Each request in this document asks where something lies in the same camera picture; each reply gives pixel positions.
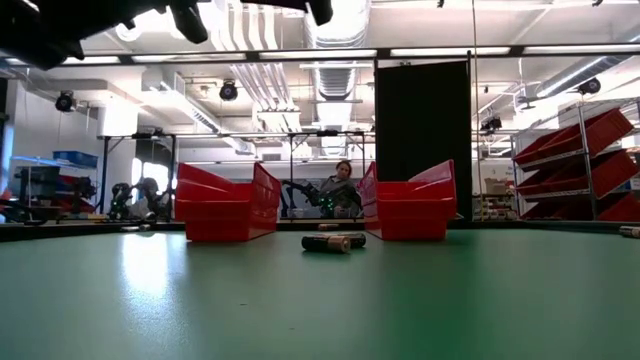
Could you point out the black rig frame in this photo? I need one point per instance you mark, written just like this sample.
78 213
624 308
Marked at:
103 175
291 160

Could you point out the red plastic bin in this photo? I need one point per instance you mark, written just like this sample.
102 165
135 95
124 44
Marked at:
225 220
415 215

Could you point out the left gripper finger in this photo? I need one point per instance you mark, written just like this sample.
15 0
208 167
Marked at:
190 22
321 11

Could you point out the dark cart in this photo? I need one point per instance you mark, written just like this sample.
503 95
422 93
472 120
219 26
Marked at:
45 175

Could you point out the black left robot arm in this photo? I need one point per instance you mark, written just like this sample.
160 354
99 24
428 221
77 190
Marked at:
30 30

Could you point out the black divider panel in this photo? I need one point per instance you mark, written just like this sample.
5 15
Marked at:
422 125

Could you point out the black camera on stand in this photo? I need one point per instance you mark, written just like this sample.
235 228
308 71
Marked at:
491 124

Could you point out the copper and black battery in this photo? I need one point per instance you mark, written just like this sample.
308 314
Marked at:
325 244
328 227
357 240

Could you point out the black background robot arm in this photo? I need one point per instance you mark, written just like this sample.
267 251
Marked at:
300 192
150 197
120 200

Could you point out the person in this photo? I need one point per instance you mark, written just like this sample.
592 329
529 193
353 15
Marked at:
342 192

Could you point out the cardboard box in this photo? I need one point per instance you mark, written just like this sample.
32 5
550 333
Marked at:
496 186

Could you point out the black ceiling camera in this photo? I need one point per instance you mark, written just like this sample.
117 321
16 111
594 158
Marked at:
65 101
228 91
590 86

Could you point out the silver ventilation duct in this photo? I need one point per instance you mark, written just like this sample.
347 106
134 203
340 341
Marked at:
335 80
565 81

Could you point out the green table mat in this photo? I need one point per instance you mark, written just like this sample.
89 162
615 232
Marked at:
320 310

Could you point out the blue storage bin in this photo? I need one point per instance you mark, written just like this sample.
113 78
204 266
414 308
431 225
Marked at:
75 159

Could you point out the small silver battery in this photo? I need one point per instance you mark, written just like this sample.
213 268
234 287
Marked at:
631 232

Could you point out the red shelf bin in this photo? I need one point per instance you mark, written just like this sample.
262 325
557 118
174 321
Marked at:
622 210
610 172
600 132

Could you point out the red storage bin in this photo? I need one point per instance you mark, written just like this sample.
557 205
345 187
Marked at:
80 187

